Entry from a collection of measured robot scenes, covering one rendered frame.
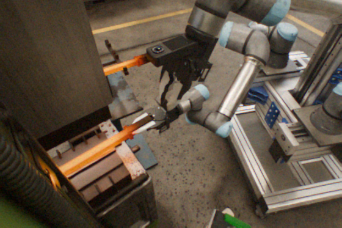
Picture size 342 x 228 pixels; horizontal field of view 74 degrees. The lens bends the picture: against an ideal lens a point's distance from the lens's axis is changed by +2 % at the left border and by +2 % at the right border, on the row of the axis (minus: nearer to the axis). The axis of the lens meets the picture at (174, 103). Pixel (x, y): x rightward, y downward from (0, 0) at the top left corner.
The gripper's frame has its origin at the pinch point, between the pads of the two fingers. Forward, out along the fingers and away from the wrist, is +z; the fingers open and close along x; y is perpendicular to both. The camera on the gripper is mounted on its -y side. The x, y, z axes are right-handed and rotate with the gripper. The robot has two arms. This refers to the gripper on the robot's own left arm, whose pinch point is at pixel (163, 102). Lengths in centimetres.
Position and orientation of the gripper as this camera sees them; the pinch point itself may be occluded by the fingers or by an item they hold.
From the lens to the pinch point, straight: 58.2
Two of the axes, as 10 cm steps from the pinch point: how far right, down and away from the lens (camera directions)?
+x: -6.1, -5.8, 5.4
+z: -3.7, 8.1, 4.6
